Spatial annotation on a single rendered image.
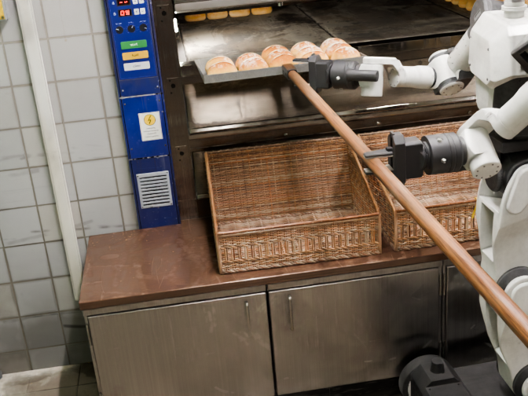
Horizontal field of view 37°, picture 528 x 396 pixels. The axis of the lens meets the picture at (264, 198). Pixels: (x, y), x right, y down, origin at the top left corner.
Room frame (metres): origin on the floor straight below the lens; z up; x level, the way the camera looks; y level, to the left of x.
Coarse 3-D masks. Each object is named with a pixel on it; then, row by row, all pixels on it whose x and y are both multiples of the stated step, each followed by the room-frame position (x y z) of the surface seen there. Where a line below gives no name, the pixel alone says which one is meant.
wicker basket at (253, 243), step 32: (224, 160) 2.76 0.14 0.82; (256, 160) 2.77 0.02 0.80; (288, 160) 2.78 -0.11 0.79; (320, 160) 2.78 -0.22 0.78; (352, 160) 2.74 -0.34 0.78; (224, 192) 2.73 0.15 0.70; (256, 192) 2.74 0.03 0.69; (288, 192) 2.74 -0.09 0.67; (320, 192) 2.75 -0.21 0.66; (352, 192) 2.76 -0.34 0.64; (224, 224) 2.69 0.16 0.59; (256, 224) 2.66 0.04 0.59; (288, 224) 2.33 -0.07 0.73; (320, 224) 2.34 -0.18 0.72; (352, 224) 2.35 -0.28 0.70; (224, 256) 2.42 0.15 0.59; (256, 256) 2.40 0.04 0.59; (288, 256) 2.33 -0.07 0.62; (320, 256) 2.34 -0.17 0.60; (352, 256) 2.34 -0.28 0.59
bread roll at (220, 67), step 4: (212, 64) 2.55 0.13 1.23; (216, 64) 2.54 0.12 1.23; (220, 64) 2.53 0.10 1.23; (224, 64) 2.53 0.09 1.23; (228, 64) 2.54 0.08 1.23; (232, 64) 2.54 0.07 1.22; (212, 68) 2.53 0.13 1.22; (216, 68) 2.53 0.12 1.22; (220, 68) 2.52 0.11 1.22; (224, 68) 2.52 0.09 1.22; (228, 68) 2.53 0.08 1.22; (232, 68) 2.53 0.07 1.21; (208, 72) 2.53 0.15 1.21; (212, 72) 2.52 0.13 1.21; (216, 72) 2.52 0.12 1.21; (220, 72) 2.52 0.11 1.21; (224, 72) 2.52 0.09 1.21
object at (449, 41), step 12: (420, 36) 2.93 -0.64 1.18; (432, 36) 2.92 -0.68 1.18; (444, 36) 2.90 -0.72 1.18; (456, 36) 2.90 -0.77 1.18; (360, 48) 2.86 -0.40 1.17; (372, 48) 2.87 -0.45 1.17; (384, 48) 2.87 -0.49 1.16; (396, 48) 2.88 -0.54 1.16; (408, 48) 2.88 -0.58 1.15; (420, 48) 2.89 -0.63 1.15; (432, 48) 2.89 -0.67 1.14; (192, 72) 2.80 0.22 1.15
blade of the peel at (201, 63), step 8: (232, 56) 2.86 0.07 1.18; (200, 64) 2.77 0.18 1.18; (296, 64) 2.54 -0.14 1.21; (304, 64) 2.55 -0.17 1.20; (200, 72) 2.61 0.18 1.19; (232, 72) 2.51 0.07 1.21; (240, 72) 2.52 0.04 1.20; (248, 72) 2.52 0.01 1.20; (256, 72) 2.53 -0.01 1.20; (264, 72) 2.53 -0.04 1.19; (272, 72) 2.53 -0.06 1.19; (280, 72) 2.54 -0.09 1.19; (208, 80) 2.50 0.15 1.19; (216, 80) 2.51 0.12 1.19; (224, 80) 2.51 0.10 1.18; (232, 80) 2.51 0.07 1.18
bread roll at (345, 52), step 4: (340, 48) 2.60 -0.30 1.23; (344, 48) 2.60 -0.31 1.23; (348, 48) 2.60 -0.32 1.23; (352, 48) 2.60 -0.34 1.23; (336, 52) 2.59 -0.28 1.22; (340, 52) 2.59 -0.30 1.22; (344, 52) 2.59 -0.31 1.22; (348, 52) 2.59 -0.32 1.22; (352, 52) 2.59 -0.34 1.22; (356, 52) 2.60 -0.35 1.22; (332, 56) 2.60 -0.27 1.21; (336, 56) 2.59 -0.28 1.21; (340, 56) 2.58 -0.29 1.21; (344, 56) 2.58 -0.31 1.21; (348, 56) 2.58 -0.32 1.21; (352, 56) 2.58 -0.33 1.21; (356, 56) 2.59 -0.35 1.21; (360, 56) 2.61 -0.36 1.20
